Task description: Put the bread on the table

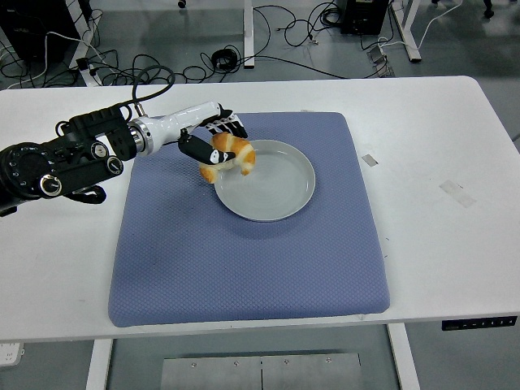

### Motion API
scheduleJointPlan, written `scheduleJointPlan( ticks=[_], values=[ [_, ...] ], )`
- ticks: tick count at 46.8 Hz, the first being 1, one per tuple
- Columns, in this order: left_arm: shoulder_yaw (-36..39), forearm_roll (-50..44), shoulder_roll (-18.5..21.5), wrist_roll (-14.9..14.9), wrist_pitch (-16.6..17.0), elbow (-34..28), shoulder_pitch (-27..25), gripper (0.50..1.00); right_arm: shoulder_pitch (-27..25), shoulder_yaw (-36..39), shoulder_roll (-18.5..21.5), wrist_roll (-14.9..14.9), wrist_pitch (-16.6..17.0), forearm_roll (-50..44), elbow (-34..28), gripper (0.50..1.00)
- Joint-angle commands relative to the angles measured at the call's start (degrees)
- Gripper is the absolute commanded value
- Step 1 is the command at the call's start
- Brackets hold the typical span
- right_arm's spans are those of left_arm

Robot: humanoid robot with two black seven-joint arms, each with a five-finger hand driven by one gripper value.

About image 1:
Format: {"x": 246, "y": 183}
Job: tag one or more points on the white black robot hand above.
{"x": 178, "y": 122}

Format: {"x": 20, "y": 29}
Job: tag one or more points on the golden croissant bread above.
{"x": 243, "y": 152}

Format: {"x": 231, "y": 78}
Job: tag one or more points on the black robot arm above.
{"x": 73, "y": 166}

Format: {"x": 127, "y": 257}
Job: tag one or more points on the small black power adapter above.
{"x": 83, "y": 63}

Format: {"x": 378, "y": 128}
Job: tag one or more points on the round grey plate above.
{"x": 268, "y": 191}

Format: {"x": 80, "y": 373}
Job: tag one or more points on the black chair caster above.
{"x": 182, "y": 3}
{"x": 486, "y": 10}

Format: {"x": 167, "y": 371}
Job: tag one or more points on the blue quilted mat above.
{"x": 243, "y": 264}

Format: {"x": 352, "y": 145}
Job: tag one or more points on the large black box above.
{"x": 32, "y": 20}

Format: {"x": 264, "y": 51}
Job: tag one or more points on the small grey tape piece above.
{"x": 370, "y": 160}

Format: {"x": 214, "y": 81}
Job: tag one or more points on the grey foot pedal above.
{"x": 380, "y": 57}

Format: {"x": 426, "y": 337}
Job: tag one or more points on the black computer case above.
{"x": 363, "y": 16}

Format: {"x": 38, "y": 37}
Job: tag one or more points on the white table leg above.
{"x": 404, "y": 357}
{"x": 98, "y": 365}

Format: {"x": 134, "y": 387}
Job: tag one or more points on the grey metal plate with screws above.
{"x": 260, "y": 371}

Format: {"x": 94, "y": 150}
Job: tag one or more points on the white power strip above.
{"x": 10, "y": 354}

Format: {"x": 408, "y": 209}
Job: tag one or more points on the large clear tape piece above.
{"x": 458, "y": 194}

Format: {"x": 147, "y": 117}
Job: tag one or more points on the black table control panel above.
{"x": 479, "y": 324}

